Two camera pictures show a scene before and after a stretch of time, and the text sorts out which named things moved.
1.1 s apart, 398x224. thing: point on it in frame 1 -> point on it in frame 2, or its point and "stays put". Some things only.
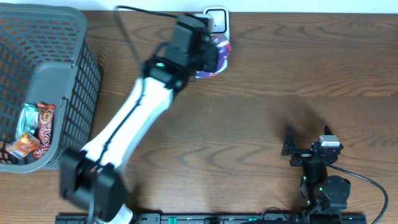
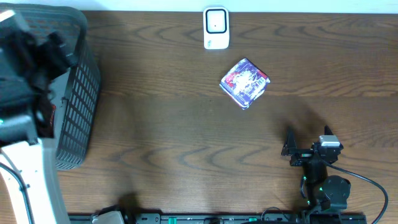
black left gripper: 208,58 -> 57,45
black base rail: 227,218 stays put
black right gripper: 290,149 stays put
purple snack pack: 223,48 -> 245,83
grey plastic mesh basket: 45,58 stays put
